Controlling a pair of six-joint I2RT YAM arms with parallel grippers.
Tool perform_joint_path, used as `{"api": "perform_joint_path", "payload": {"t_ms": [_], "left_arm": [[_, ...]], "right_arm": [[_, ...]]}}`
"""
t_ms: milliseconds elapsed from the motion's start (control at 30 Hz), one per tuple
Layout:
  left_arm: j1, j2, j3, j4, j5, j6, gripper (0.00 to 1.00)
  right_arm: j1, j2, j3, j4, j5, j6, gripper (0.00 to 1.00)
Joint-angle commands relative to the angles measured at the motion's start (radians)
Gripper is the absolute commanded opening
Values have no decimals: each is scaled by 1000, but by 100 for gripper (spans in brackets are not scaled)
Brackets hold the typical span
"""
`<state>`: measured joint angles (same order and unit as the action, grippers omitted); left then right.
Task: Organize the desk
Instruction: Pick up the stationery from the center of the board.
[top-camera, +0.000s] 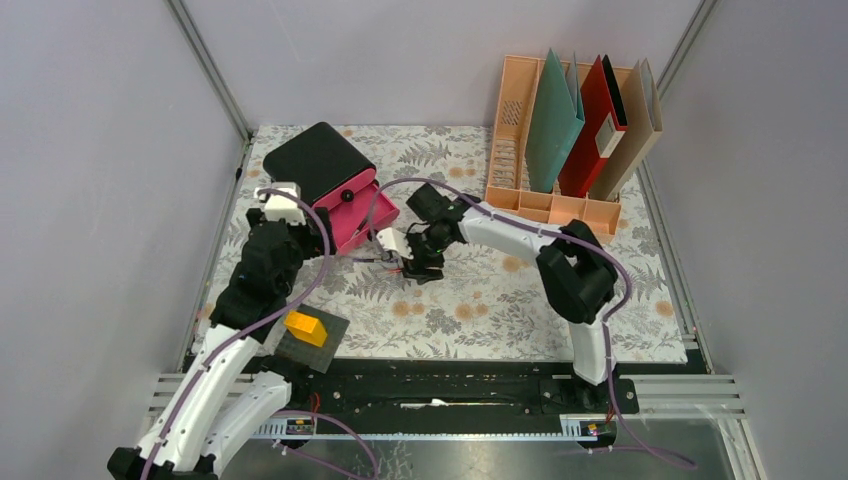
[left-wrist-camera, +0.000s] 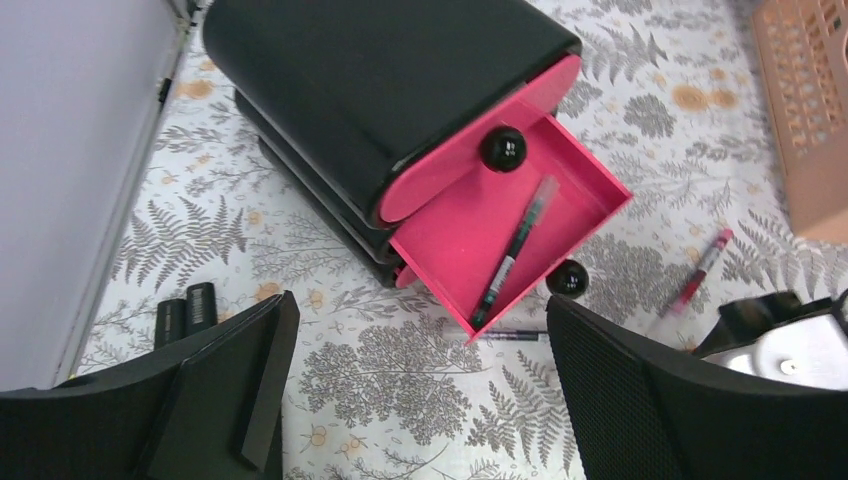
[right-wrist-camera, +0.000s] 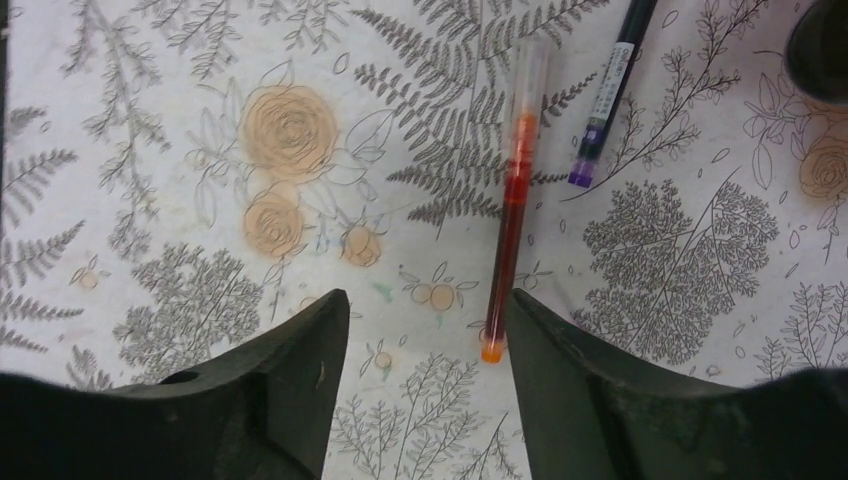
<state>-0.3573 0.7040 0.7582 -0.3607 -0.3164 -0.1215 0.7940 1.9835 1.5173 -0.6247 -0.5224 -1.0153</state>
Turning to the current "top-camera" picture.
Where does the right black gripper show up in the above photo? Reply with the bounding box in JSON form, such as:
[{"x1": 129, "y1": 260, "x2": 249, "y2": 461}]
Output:
[{"x1": 397, "y1": 226, "x2": 454, "y2": 286}]

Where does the black gel pen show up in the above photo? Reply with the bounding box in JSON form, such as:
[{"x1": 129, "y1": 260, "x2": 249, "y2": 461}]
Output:
[{"x1": 352, "y1": 214, "x2": 373, "y2": 241}]

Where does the black pink drawer box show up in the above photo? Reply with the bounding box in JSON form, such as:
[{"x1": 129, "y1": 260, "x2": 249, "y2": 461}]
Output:
[{"x1": 263, "y1": 122, "x2": 399, "y2": 254}]

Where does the teal folder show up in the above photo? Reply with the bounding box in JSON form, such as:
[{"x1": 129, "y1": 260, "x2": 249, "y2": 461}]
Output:
[{"x1": 525, "y1": 49, "x2": 585, "y2": 193}]

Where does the red folder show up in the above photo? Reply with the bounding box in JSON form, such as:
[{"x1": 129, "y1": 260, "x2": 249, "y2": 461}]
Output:
[{"x1": 558, "y1": 55, "x2": 628, "y2": 197}]

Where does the beige folder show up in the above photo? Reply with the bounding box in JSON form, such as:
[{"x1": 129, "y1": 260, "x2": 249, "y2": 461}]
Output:
[{"x1": 589, "y1": 58, "x2": 663, "y2": 201}]

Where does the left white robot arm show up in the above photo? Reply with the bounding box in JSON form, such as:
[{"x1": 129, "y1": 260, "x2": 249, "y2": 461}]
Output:
[{"x1": 107, "y1": 207, "x2": 336, "y2": 479}]

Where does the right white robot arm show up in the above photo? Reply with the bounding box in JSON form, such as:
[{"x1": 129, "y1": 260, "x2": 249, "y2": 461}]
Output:
[{"x1": 402, "y1": 184, "x2": 618, "y2": 412}]

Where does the yellow toy block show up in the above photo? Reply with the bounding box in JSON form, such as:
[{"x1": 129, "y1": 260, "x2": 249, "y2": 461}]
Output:
[{"x1": 284, "y1": 311, "x2": 328, "y2": 347}]

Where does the peach plastic file organizer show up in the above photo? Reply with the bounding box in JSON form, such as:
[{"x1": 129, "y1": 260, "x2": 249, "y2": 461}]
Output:
[{"x1": 485, "y1": 55, "x2": 662, "y2": 243}]

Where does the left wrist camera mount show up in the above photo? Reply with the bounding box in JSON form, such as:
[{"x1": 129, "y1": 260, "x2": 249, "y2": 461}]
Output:
[{"x1": 253, "y1": 182, "x2": 307, "y2": 226}]

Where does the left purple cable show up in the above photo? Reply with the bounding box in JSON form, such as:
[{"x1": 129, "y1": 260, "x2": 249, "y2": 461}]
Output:
[{"x1": 139, "y1": 188, "x2": 333, "y2": 480}]

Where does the purple cable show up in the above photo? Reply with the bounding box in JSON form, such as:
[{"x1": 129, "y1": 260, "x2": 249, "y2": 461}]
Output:
[
  {"x1": 139, "y1": 188, "x2": 333, "y2": 480},
  {"x1": 366, "y1": 177, "x2": 700, "y2": 472}
]

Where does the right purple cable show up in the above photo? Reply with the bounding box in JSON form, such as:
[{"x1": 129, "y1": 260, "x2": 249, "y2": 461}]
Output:
[{"x1": 366, "y1": 177, "x2": 700, "y2": 472}]

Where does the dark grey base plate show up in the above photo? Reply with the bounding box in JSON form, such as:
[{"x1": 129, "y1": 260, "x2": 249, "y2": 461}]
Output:
[{"x1": 275, "y1": 305, "x2": 350, "y2": 373}]

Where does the black mounting rail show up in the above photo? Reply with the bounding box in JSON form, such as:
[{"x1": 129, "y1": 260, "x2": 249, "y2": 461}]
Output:
[{"x1": 243, "y1": 356, "x2": 640, "y2": 436}]

